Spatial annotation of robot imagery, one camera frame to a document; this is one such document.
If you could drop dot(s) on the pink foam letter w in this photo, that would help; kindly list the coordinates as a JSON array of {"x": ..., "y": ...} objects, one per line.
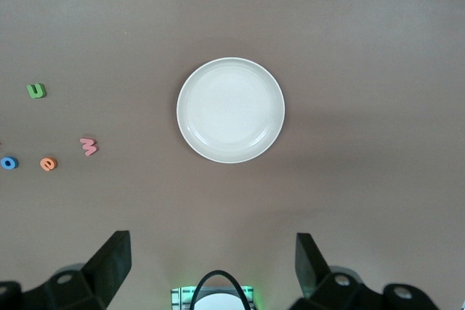
[{"x": 89, "y": 147}]

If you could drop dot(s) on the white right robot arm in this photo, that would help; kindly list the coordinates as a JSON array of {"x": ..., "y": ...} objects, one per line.
[{"x": 218, "y": 302}]

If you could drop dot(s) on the green foam letter n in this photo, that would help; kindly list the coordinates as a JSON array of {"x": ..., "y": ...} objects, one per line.
[{"x": 36, "y": 96}]

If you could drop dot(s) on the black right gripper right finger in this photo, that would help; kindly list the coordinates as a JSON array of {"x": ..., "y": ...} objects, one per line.
[{"x": 316, "y": 281}]

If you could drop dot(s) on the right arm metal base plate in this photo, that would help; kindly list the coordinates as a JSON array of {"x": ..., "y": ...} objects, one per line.
[{"x": 176, "y": 297}]

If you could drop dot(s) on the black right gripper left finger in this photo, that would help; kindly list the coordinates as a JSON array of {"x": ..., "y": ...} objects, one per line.
[{"x": 109, "y": 270}]

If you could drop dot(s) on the blue foam letter o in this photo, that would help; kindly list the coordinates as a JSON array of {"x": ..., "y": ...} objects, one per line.
[{"x": 15, "y": 163}]

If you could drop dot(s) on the orange foam letter e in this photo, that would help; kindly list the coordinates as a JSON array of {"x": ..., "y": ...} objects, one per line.
[{"x": 44, "y": 166}]

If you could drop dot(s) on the beige round plate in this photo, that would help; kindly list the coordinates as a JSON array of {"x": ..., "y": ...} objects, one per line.
[{"x": 230, "y": 109}]

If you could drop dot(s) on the brown table cover sheet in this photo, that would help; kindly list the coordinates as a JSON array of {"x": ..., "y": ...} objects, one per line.
[{"x": 363, "y": 70}]

